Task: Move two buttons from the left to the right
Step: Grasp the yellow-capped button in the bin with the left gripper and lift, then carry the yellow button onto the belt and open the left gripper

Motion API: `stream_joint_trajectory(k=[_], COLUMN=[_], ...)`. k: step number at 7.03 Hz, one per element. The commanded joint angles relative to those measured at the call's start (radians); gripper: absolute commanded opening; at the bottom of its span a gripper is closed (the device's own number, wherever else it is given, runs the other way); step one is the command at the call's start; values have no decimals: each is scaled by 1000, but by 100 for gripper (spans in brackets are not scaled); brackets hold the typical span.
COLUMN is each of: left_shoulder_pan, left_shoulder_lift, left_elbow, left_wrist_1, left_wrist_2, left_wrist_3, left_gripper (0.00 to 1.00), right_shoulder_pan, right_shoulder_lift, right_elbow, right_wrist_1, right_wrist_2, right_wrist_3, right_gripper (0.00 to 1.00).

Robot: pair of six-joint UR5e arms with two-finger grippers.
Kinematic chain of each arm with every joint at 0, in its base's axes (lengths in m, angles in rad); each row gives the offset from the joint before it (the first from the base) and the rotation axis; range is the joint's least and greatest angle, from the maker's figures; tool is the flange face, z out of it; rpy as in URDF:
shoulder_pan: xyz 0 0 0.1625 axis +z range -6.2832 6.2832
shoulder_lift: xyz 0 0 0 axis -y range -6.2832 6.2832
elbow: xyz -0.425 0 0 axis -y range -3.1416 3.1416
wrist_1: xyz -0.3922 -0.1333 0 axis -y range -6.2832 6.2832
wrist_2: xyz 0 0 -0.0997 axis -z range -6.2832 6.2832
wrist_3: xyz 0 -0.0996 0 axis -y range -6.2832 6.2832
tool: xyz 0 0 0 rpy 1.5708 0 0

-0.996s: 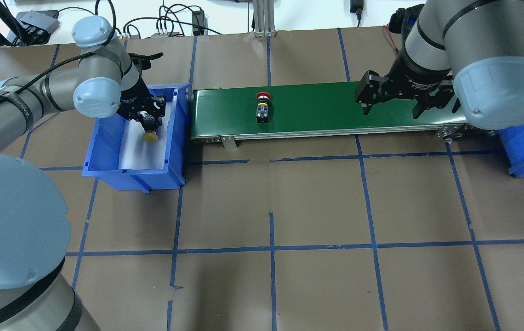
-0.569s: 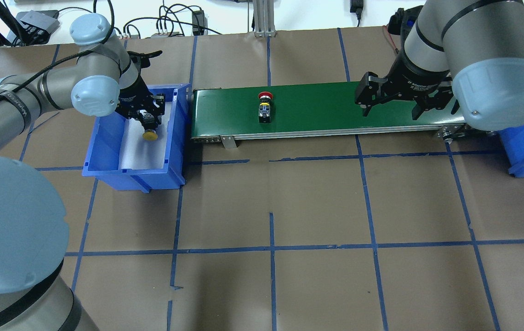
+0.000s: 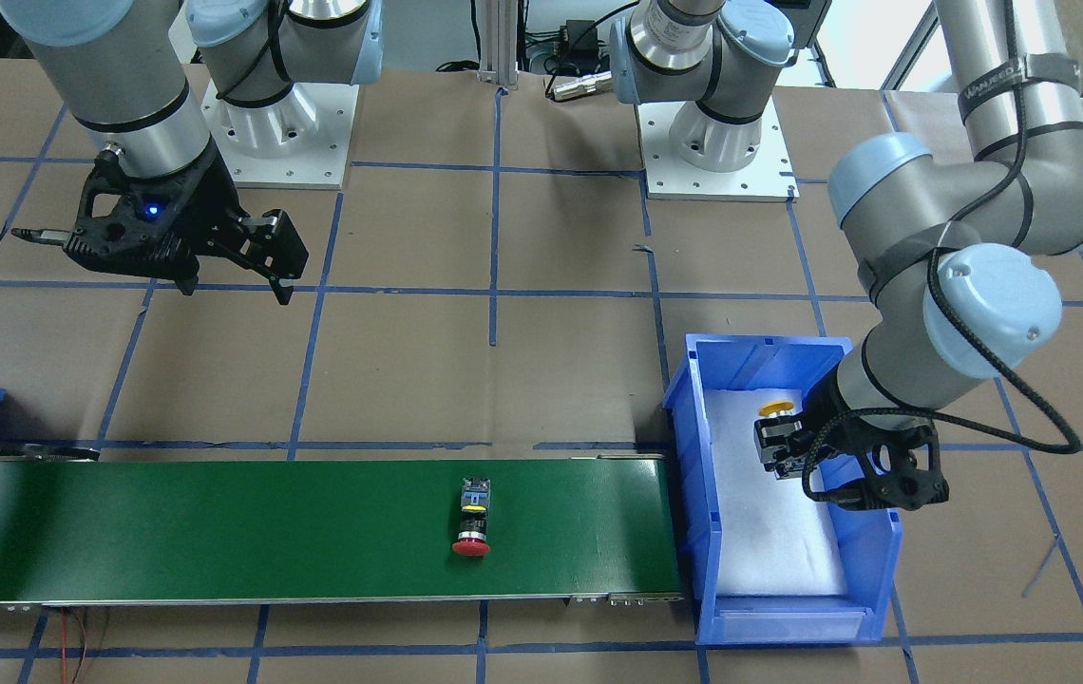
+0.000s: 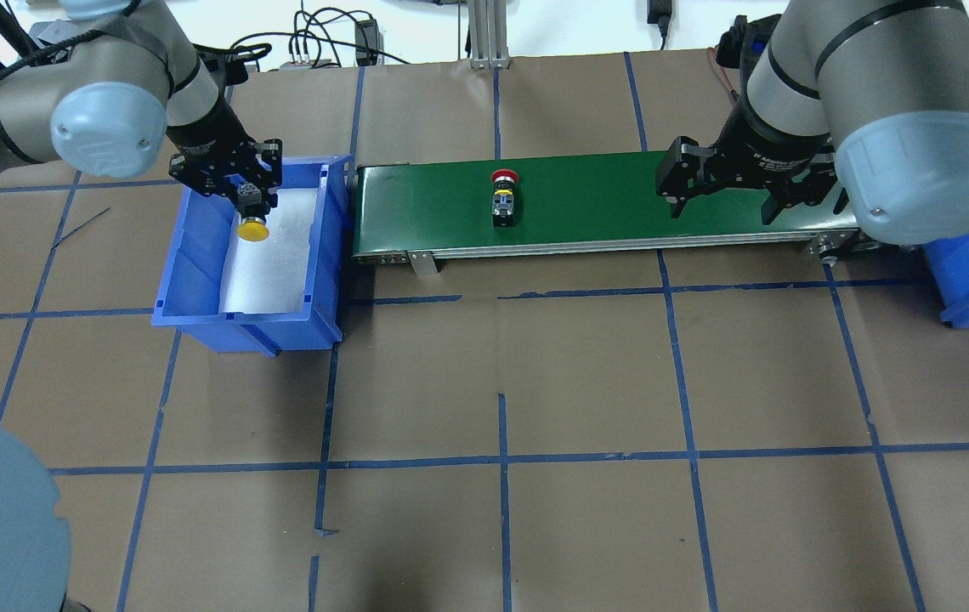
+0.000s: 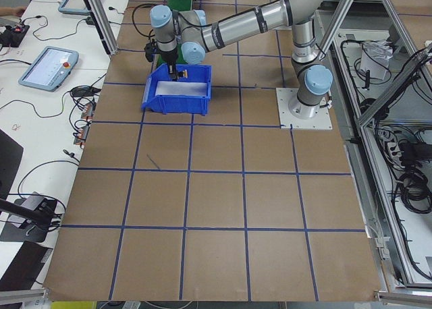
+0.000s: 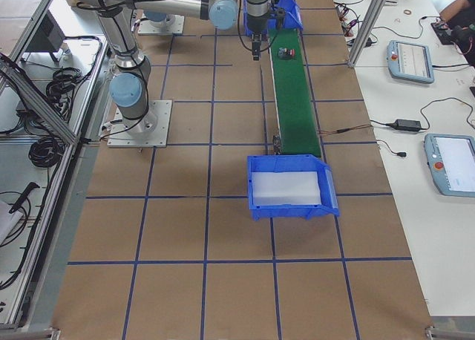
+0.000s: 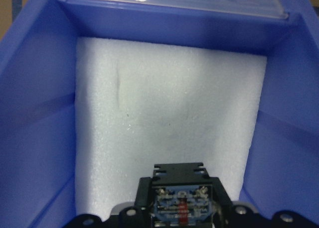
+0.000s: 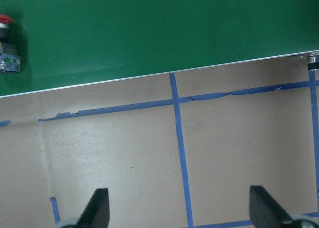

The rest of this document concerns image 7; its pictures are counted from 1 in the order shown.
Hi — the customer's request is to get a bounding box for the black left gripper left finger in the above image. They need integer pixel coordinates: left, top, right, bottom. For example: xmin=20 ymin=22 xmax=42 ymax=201
xmin=119 ymin=177 xmax=155 ymax=228

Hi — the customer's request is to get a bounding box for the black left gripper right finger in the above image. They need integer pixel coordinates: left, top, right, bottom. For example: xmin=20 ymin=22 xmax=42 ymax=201
xmin=210 ymin=177 xmax=249 ymax=228

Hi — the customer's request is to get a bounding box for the yellow mushroom push button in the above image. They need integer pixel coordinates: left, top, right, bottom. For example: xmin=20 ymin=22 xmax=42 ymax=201
xmin=150 ymin=163 xmax=215 ymax=228

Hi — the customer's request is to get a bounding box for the white left foam pad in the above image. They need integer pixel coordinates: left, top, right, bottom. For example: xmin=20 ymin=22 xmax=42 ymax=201
xmin=75 ymin=37 xmax=267 ymax=219

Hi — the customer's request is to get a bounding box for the blue left plastic bin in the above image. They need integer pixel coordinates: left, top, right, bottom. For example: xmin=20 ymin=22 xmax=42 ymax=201
xmin=0 ymin=0 xmax=319 ymax=228

